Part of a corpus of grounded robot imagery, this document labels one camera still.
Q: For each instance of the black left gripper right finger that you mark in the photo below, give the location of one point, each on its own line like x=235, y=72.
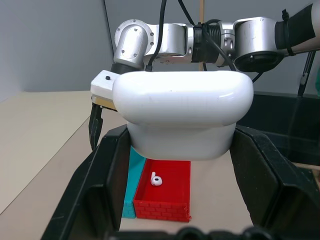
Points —
x=275, y=190

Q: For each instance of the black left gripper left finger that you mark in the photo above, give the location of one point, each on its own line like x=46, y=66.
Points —
x=82, y=200

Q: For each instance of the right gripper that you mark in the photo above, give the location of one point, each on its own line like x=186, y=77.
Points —
x=105, y=102

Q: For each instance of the white earbud charging case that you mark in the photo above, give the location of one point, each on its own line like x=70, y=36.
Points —
x=182, y=112

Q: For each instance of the black plastic bin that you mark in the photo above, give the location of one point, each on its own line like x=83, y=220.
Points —
x=287, y=120

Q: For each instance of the light wooden rod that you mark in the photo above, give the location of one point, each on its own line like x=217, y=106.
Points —
x=307, y=166

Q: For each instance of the teal brick-pattern tray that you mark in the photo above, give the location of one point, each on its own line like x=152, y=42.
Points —
x=133, y=180

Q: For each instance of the white earbud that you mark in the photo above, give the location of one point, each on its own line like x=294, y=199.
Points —
x=156, y=180

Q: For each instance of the red brick-pattern tray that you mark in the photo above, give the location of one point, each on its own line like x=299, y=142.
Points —
x=172, y=197

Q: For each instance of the black tripod leg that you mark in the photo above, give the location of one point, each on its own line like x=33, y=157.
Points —
x=306, y=72

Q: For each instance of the thin wooden upright stick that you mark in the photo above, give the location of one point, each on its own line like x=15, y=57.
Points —
x=201, y=11

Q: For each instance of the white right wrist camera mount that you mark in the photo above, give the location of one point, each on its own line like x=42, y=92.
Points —
x=103, y=83

